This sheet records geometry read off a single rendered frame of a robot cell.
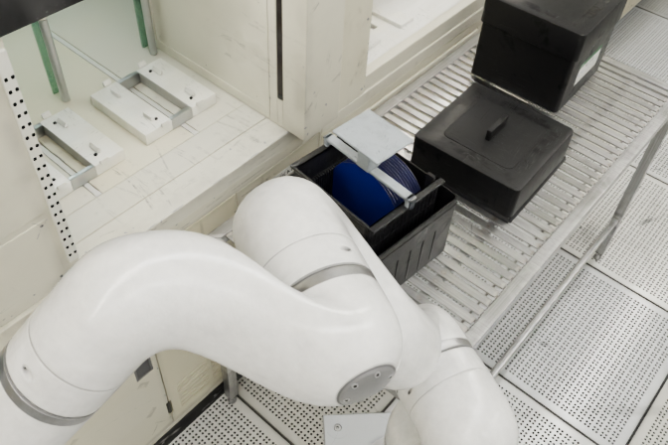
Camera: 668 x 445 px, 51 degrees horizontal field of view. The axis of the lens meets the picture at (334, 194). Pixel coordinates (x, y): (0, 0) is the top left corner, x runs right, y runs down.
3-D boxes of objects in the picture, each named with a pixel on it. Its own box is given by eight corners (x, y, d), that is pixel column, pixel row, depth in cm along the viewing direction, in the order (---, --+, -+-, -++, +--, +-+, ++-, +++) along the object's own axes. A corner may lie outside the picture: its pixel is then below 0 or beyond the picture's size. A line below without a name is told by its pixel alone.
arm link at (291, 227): (438, 449, 95) (384, 352, 105) (512, 400, 94) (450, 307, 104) (246, 344, 56) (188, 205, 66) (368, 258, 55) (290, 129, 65)
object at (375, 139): (287, 233, 156) (287, 126, 133) (353, 190, 166) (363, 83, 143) (366, 302, 144) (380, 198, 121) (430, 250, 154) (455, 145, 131)
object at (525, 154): (509, 224, 162) (522, 185, 152) (405, 165, 174) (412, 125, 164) (567, 159, 178) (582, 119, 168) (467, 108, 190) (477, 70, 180)
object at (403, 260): (270, 240, 155) (268, 187, 143) (359, 182, 169) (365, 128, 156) (359, 320, 142) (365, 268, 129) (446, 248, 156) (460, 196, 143)
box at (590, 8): (557, 115, 190) (584, 37, 171) (466, 72, 201) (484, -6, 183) (601, 69, 205) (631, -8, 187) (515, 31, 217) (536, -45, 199)
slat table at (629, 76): (382, 542, 184) (420, 408, 129) (225, 400, 210) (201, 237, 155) (602, 257, 255) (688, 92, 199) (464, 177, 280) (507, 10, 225)
